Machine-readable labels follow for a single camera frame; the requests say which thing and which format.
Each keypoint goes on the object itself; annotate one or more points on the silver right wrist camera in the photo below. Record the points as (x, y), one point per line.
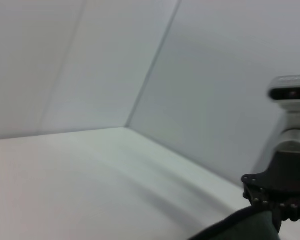
(290, 93)

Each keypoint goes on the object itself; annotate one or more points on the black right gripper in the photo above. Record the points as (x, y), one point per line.
(290, 172)

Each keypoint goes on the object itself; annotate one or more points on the green yellow-backed towel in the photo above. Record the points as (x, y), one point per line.
(240, 227)

